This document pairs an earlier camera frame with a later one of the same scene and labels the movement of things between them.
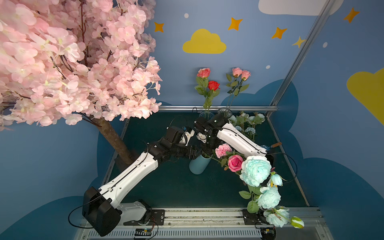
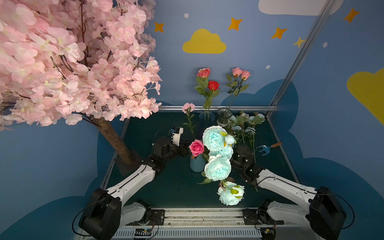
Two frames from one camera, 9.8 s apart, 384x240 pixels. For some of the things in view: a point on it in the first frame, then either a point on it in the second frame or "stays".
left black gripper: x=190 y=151 stays
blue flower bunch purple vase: x=258 y=119 stays
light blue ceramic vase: x=198 y=165 stays
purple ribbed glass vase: x=206 y=115 stays
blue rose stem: x=250 y=130 to x=240 y=120
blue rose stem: x=262 y=184 to x=219 y=145
